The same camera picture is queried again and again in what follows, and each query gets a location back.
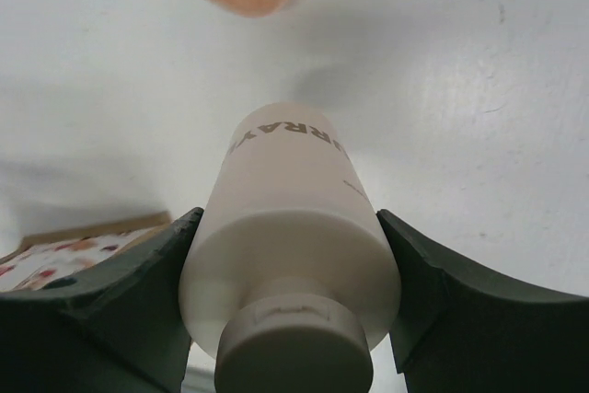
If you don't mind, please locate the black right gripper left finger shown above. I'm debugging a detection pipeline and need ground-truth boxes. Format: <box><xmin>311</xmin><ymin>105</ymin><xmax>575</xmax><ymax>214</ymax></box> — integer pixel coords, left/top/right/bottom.
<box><xmin>1</xmin><ymin>208</ymin><xmax>203</xmax><ymax>392</ymax></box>

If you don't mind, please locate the cream bottle with round cap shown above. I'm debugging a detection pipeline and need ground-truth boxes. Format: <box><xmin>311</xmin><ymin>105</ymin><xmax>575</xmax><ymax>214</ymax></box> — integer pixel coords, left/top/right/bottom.
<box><xmin>179</xmin><ymin>103</ymin><xmax>401</xmax><ymax>392</ymax></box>

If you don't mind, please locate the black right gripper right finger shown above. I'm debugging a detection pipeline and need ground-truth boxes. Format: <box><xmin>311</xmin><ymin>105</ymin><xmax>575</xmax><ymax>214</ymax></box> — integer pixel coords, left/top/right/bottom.
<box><xmin>377</xmin><ymin>210</ymin><xmax>588</xmax><ymax>392</ymax></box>

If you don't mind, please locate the burlap cat print canvas bag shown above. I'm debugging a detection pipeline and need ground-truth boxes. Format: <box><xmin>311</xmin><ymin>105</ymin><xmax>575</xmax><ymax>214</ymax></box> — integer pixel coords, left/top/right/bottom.
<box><xmin>1</xmin><ymin>212</ymin><xmax>172</xmax><ymax>293</ymax></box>

